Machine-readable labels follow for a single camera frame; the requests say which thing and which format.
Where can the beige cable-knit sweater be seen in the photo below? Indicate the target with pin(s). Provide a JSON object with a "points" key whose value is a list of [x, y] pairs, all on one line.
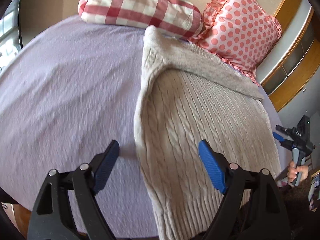
{"points": [[188, 95]]}

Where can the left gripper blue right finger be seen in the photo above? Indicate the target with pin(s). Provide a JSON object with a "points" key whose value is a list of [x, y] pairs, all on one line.
{"points": [[252, 207]]}

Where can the lavender textured bedspread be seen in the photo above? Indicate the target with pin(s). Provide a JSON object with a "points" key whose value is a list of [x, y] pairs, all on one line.
{"points": [[66, 95]]}

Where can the brown fuzzy right sleeve forearm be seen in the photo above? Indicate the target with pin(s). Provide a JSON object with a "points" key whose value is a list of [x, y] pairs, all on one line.
{"points": [[304, 223]]}

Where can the red white checked bolster pillow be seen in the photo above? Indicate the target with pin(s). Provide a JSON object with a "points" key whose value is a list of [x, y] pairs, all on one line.
{"points": [[178, 18]]}

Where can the window with frame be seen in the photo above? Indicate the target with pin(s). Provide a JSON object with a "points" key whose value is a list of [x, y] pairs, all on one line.
{"points": [[11, 39]]}

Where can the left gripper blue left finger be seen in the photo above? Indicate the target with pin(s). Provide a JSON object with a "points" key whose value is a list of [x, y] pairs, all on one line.
{"points": [[52, 217]]}

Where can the wooden frame glass cabinet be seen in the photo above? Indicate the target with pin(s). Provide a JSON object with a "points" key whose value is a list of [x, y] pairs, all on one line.
{"points": [[297, 68]]}

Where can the pink polka dot ruffled pillow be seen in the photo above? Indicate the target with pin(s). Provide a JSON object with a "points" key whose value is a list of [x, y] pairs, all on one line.
{"points": [[240, 32]]}

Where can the person's right hand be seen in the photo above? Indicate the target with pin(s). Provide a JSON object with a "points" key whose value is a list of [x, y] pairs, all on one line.
{"points": [[294, 171]]}

